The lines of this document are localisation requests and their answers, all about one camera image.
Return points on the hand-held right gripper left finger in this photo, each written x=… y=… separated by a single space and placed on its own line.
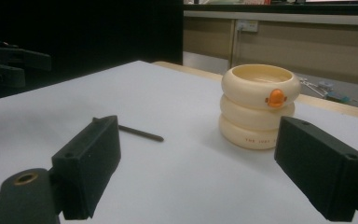
x=84 y=168

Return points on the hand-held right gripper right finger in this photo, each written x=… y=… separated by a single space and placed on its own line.
x=317 y=161

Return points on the dark thin pen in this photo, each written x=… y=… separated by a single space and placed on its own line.
x=143 y=134

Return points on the cream ringed pen holder cup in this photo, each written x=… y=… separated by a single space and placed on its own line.
x=254 y=93

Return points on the black curtain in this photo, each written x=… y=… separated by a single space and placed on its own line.
x=90 y=31

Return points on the white wall socket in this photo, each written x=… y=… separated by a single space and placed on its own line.
x=247 y=25

